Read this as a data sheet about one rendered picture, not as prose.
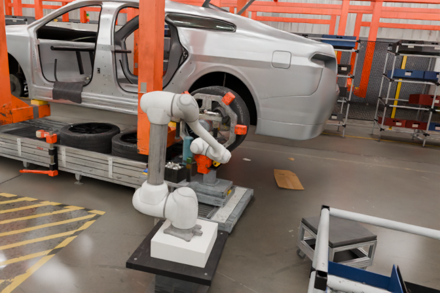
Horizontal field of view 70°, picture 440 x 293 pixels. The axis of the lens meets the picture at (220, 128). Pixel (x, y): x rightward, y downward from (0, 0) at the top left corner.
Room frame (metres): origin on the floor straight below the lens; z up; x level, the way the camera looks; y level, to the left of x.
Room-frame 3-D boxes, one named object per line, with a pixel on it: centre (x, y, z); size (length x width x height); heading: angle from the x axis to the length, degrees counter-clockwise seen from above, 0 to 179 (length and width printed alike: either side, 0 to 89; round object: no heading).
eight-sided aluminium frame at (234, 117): (2.76, 0.12, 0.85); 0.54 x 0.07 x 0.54; 71
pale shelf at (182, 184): (2.44, 0.41, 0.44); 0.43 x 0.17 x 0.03; 71
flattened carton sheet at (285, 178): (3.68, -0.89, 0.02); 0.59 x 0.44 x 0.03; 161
